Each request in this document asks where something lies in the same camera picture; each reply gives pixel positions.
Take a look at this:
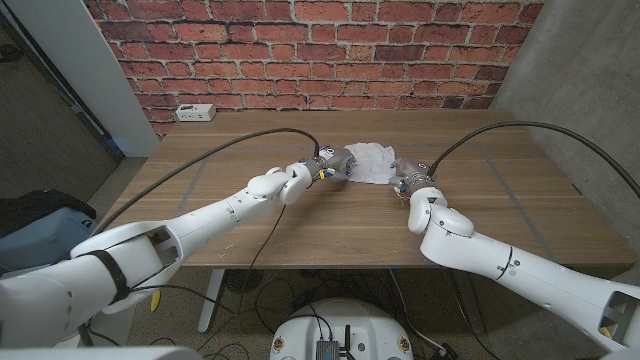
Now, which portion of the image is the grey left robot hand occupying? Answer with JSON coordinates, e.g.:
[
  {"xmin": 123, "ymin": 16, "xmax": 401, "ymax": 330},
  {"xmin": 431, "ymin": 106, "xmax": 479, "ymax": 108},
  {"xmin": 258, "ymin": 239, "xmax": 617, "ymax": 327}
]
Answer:
[{"xmin": 299, "ymin": 145, "xmax": 358, "ymax": 184}]

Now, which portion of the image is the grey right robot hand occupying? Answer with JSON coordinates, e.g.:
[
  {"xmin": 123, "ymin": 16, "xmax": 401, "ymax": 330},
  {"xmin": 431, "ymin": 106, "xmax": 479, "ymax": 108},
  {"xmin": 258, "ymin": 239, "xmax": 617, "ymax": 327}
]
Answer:
[{"xmin": 387, "ymin": 156, "xmax": 435, "ymax": 198}]

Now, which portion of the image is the white tissue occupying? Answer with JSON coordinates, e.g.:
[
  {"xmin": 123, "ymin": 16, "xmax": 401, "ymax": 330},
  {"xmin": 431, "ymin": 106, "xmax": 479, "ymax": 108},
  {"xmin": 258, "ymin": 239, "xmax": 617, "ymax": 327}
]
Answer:
[{"xmin": 344, "ymin": 142, "xmax": 397, "ymax": 185}]

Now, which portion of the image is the red brick printed backdrop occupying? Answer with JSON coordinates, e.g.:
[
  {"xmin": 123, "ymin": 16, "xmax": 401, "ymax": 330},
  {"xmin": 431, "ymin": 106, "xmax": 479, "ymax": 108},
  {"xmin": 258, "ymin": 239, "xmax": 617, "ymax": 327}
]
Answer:
[{"xmin": 84, "ymin": 0, "xmax": 546, "ymax": 139}]

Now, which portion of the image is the grey table leg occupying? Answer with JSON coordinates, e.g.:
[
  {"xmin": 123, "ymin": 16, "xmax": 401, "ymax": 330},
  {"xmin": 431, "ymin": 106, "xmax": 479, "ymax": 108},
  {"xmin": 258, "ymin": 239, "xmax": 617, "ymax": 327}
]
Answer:
[{"xmin": 452, "ymin": 269, "xmax": 486, "ymax": 335}]

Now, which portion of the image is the white power strip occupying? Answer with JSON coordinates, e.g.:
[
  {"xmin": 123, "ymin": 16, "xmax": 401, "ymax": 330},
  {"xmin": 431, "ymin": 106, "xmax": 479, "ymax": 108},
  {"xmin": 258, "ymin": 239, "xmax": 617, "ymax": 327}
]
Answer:
[{"xmin": 175, "ymin": 103, "xmax": 217, "ymax": 123}]

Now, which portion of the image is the round black floor fan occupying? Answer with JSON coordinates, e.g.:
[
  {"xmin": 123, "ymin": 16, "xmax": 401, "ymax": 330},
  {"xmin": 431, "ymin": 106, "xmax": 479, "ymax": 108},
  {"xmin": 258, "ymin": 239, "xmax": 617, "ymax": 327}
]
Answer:
[{"xmin": 223, "ymin": 269, "xmax": 264, "ymax": 294}]

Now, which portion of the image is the white robot torso base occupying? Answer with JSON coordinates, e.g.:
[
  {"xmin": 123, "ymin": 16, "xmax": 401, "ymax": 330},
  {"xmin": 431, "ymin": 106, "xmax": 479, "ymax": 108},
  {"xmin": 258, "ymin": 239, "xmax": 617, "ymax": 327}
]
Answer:
[{"xmin": 269, "ymin": 298, "xmax": 415, "ymax": 360}]

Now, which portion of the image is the black floor plug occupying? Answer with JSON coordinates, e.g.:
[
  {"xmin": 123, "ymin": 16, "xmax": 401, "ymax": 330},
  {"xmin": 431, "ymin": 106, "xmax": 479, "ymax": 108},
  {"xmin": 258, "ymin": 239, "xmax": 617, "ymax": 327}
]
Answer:
[{"xmin": 430, "ymin": 342, "xmax": 459, "ymax": 360}]

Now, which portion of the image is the white table leg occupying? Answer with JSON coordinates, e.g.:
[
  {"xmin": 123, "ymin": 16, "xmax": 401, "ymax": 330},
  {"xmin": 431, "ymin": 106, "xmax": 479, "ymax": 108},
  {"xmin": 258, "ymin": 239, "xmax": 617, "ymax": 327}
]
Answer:
[{"xmin": 197, "ymin": 269, "xmax": 226, "ymax": 334}]

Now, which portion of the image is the small grey electronics box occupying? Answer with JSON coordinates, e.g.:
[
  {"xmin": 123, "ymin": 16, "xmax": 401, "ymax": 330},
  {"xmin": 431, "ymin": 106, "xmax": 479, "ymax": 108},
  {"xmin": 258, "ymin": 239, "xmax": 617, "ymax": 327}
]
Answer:
[{"xmin": 315, "ymin": 339, "xmax": 341, "ymax": 360}]

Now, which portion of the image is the black cloth bundle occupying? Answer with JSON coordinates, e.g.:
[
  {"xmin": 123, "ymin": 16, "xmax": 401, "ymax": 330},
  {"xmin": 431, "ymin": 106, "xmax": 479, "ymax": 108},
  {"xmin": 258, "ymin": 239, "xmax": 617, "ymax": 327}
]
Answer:
[{"xmin": 0, "ymin": 188, "xmax": 97, "ymax": 236}]

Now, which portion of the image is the blue-grey bag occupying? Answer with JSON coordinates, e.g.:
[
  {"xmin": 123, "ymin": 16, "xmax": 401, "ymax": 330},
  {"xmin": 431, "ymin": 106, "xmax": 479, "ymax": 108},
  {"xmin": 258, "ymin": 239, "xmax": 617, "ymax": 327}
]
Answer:
[{"xmin": 0, "ymin": 205, "xmax": 97, "ymax": 271}]

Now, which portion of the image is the thin black left wrist cable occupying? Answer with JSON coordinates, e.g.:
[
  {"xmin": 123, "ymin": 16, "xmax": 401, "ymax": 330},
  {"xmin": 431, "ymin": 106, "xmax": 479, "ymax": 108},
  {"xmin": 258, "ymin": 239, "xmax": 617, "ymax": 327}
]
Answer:
[{"xmin": 127, "ymin": 202, "xmax": 289, "ymax": 317}]

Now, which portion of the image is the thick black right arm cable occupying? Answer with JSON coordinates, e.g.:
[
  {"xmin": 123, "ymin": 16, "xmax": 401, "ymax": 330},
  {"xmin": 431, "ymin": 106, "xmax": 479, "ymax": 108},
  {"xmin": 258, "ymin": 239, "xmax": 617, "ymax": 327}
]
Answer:
[{"xmin": 427, "ymin": 120, "xmax": 640, "ymax": 200}]

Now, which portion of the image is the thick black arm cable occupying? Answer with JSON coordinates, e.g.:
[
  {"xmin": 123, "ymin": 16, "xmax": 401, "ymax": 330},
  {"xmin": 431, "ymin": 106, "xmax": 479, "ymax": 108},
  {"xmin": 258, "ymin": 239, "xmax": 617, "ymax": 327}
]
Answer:
[
  {"xmin": 92, "ymin": 127, "xmax": 321, "ymax": 236},
  {"xmin": 427, "ymin": 120, "xmax": 640, "ymax": 200}
]

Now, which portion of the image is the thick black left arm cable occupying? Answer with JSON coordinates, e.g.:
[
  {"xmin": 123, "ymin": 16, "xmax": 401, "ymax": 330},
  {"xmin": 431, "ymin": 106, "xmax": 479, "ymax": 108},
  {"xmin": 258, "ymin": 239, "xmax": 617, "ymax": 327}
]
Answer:
[{"xmin": 92, "ymin": 127, "xmax": 321, "ymax": 236}]

